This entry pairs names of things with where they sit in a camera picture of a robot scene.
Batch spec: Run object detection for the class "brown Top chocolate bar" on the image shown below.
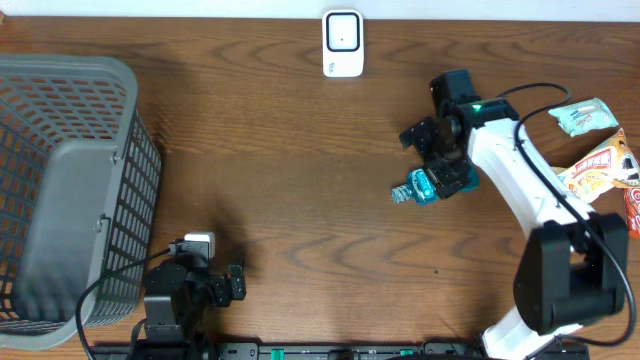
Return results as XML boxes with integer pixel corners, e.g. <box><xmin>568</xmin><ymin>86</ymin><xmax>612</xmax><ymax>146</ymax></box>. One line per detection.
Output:
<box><xmin>623</xmin><ymin>188</ymin><xmax>640</xmax><ymax>240</ymax></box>

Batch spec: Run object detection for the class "teal wet wipes pack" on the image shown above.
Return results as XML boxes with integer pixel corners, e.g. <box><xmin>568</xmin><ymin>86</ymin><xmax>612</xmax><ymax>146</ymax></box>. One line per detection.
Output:
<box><xmin>548</xmin><ymin>98</ymin><xmax>619</xmax><ymax>137</ymax></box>

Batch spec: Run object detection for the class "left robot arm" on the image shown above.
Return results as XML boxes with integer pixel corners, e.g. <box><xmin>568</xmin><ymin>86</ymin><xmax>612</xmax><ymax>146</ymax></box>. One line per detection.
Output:
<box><xmin>127</xmin><ymin>253</ymin><xmax>247</xmax><ymax>360</ymax></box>

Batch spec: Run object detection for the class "white barcode scanner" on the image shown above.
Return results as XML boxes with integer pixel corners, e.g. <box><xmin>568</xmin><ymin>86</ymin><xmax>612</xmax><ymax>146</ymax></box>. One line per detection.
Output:
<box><xmin>322</xmin><ymin>9</ymin><xmax>365</xmax><ymax>78</ymax></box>

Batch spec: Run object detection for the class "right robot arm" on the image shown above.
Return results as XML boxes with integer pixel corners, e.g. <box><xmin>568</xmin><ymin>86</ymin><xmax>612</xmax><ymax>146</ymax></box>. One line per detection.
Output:
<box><xmin>392</xmin><ymin>70</ymin><xmax>638</xmax><ymax>359</ymax></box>

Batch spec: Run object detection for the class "blue mouthwash bottle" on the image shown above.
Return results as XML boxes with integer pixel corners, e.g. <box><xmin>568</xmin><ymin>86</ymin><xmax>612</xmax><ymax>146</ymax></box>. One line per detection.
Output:
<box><xmin>391</xmin><ymin>167</ymin><xmax>479</xmax><ymax>206</ymax></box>

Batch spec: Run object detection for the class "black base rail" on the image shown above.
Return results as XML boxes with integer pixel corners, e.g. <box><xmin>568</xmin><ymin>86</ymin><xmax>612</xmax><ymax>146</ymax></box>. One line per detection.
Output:
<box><xmin>88</xmin><ymin>341</ymin><xmax>591</xmax><ymax>360</ymax></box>

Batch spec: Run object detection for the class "yellow snack bag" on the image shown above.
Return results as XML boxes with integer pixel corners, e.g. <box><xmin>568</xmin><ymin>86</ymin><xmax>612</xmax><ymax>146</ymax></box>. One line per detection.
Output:
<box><xmin>553</xmin><ymin>128</ymin><xmax>639</xmax><ymax>203</ymax></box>

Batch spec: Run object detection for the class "grey plastic shopping basket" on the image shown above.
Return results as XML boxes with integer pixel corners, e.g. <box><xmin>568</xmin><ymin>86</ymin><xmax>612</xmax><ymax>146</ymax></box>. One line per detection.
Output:
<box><xmin>1</xmin><ymin>54</ymin><xmax>162</xmax><ymax>351</ymax></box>

